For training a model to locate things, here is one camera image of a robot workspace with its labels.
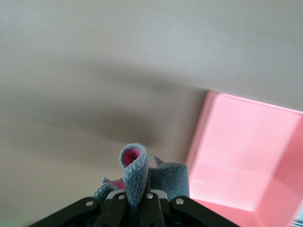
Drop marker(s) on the dark grey cloth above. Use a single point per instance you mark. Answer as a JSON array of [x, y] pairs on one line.
[[136, 179]]

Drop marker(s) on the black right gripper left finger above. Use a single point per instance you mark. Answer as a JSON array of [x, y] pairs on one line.
[[117, 212]]

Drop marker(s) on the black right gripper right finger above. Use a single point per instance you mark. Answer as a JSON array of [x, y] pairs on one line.
[[152, 212]]

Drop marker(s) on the large table cover mat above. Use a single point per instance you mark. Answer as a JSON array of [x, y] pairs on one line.
[[94, 59]]

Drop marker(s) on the pink plastic bin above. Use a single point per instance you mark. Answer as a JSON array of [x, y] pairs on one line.
[[236, 153]]

